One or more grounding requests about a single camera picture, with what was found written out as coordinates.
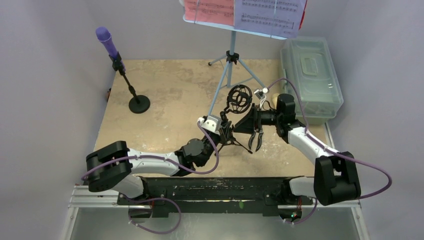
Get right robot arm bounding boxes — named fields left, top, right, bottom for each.
left=233, top=93, right=361, bottom=206

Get clear plastic storage box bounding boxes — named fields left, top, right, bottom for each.
left=280, top=36, right=344, bottom=125

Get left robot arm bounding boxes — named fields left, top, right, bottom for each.
left=83, top=131, right=222, bottom=205

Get light blue music stand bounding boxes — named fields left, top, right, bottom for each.
left=182, top=14, right=286, bottom=115

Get black round base mic stand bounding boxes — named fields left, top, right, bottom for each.
left=109, top=52, right=151, bottom=114

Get purple microphone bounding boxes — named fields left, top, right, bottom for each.
left=95, top=26, right=126, bottom=73

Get black shock mount tripod stand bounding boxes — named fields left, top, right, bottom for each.
left=218, top=84, right=253, bottom=154

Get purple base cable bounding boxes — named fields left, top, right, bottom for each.
left=127, top=197, right=183, bottom=235

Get pink sheet music page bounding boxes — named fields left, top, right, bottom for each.
left=183, top=0, right=235, bottom=26

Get black pruning shears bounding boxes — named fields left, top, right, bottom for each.
left=248, top=129, right=265, bottom=153

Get purple sheet music page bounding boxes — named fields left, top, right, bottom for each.
left=234, top=0, right=308, bottom=39

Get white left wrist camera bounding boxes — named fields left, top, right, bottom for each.
left=197, top=115, right=222, bottom=135

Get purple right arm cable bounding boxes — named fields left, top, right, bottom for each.
left=266, top=77, right=393, bottom=225

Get cream microphone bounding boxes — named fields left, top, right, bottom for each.
left=272, top=93, right=279, bottom=106

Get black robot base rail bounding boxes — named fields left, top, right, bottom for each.
left=117, top=177, right=313, bottom=219

